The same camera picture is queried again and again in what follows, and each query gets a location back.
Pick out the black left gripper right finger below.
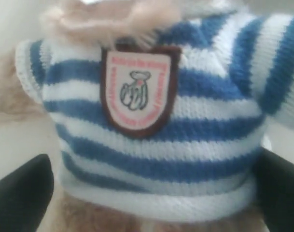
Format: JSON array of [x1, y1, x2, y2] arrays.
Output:
[[253, 148, 294, 232]]

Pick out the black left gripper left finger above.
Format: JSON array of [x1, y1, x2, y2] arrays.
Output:
[[0, 154, 54, 232]]

